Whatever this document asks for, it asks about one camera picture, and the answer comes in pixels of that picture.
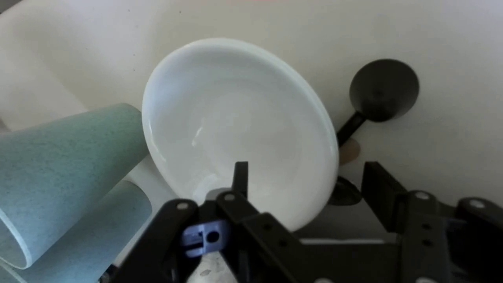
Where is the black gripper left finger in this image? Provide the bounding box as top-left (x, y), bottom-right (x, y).
top-left (108, 161), bottom-right (316, 283)

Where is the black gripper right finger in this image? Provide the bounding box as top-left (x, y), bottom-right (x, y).
top-left (360, 161), bottom-right (503, 283)

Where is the white ceramic bowl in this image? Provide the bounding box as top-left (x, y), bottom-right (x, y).
top-left (140, 36), bottom-right (341, 233)

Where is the pale green tumbler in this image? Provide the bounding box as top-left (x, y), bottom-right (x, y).
top-left (0, 102), bottom-right (151, 272)
top-left (0, 179), bottom-right (154, 283)

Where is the large black measuring spoon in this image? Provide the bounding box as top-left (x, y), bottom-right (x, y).
top-left (335, 57), bottom-right (421, 150)

